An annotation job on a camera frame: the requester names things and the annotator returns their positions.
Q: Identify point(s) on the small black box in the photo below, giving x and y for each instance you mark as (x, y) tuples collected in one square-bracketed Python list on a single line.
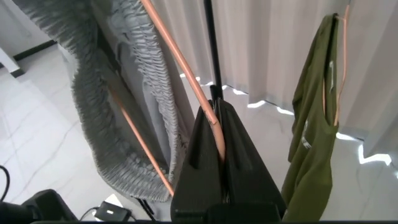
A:
[(112, 213)]

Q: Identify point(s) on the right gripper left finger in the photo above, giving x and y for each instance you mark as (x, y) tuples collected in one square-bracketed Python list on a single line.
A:
[(199, 180)]

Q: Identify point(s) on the green long-sleeved shirt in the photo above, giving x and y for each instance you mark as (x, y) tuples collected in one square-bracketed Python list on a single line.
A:
[(311, 155)]

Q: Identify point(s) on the black clothes rack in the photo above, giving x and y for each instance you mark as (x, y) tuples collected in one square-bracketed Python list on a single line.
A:
[(213, 46)]

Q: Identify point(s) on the white curtain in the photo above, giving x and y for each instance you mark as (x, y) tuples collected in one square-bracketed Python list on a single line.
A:
[(264, 46)]

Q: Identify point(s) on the pale grey shorts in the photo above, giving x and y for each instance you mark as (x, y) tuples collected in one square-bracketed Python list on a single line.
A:
[(93, 124)]

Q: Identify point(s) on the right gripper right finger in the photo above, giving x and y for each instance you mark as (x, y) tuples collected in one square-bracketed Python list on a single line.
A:
[(248, 180)]

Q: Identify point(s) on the pink clothes hanger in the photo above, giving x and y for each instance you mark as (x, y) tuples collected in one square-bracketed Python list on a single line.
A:
[(344, 46), (186, 67)]

